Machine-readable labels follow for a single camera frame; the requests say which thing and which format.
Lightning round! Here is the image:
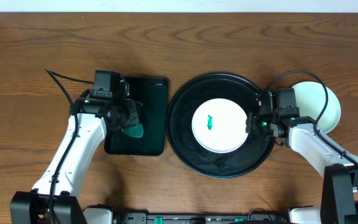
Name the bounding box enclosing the green sponge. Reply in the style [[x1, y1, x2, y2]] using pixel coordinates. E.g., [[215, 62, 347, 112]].
[[122, 123, 144, 138]]

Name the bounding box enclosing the white pink plate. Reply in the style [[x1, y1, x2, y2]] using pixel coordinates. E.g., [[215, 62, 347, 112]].
[[191, 98, 248, 154]]

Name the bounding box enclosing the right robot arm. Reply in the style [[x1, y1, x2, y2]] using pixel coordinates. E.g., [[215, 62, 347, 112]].
[[246, 113, 358, 224]]

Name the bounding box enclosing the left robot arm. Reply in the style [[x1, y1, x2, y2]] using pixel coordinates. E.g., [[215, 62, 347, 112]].
[[10, 96, 142, 223]]

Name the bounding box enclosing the black rectangular tray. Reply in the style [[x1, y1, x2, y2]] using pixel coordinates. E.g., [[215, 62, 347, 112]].
[[104, 77, 168, 156]]

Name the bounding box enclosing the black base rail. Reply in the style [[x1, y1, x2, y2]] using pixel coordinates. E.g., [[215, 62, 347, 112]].
[[84, 212, 291, 224]]

